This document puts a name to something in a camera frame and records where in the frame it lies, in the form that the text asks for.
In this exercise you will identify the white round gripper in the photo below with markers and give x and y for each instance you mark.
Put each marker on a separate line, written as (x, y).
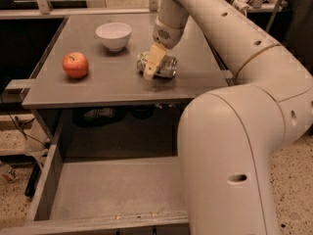
(168, 35)

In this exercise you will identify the silver green 7up can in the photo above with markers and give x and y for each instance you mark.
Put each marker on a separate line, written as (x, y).
(166, 69)

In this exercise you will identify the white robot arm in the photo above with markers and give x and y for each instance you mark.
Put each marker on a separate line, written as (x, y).
(227, 136)

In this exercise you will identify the grey cabinet with top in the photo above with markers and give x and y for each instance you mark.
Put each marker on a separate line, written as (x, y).
(113, 78)

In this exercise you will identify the open grey top drawer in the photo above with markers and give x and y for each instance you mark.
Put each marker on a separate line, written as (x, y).
(117, 179)

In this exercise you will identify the white ceramic bowl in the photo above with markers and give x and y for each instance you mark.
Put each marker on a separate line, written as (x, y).
(114, 36)

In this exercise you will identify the red apple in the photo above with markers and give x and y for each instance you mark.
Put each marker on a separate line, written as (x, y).
(75, 65)

